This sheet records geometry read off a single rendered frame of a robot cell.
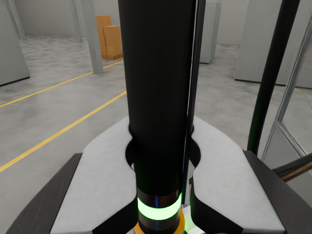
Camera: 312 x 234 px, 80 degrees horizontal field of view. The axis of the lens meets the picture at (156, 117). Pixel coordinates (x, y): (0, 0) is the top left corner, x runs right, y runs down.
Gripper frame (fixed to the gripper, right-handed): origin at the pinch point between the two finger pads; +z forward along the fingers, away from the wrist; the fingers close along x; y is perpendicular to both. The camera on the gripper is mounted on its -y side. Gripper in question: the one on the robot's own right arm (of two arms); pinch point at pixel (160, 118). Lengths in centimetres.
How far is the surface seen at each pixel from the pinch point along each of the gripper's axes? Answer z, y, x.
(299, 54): 111, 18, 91
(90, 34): 581, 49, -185
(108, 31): 789, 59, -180
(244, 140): 218, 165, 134
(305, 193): 58, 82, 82
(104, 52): 803, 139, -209
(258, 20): 485, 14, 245
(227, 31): 1143, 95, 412
